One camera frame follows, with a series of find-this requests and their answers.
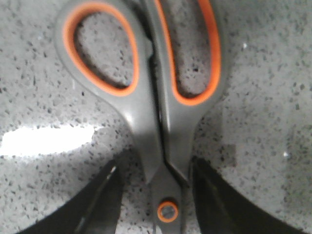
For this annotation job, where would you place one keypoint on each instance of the grey orange handled scissors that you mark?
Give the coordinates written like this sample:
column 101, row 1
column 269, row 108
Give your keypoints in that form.
column 161, row 120

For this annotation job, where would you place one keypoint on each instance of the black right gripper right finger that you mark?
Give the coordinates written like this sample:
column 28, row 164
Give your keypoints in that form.
column 220, row 209

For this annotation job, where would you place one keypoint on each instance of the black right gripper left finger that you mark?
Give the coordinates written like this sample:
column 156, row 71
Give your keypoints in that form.
column 94, row 210

